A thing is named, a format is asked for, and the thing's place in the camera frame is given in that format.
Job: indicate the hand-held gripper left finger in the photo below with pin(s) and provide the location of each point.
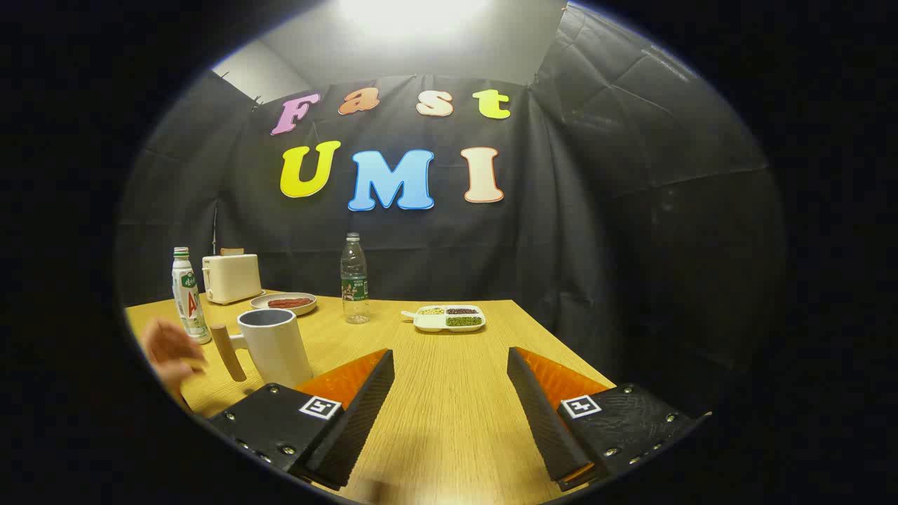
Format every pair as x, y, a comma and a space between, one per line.
365, 414

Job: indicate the pile of green beans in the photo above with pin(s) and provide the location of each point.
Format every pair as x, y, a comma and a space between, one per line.
464, 321

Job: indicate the red meat slice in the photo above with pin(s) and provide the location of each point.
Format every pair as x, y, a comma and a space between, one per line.
289, 303

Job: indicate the cream toaster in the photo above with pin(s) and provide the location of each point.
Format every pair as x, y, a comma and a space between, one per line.
231, 278

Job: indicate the wooden table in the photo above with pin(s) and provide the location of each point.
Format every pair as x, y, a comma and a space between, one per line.
449, 393

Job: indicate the clear plastic water bottle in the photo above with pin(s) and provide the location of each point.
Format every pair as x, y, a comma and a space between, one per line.
355, 280

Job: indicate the black backdrop cloth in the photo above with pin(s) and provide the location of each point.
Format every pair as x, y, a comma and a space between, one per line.
561, 245

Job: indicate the pile of dark red beans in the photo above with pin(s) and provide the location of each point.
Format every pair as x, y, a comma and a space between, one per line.
462, 311

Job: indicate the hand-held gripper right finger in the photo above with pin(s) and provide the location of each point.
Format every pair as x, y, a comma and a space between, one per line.
540, 414

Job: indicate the white juice bottle green label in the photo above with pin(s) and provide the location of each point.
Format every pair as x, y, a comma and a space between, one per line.
188, 294

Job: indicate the oval grey plate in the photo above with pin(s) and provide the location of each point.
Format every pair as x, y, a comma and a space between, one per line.
261, 302

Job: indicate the white divided snack tray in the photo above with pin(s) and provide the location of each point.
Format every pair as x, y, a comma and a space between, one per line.
429, 321

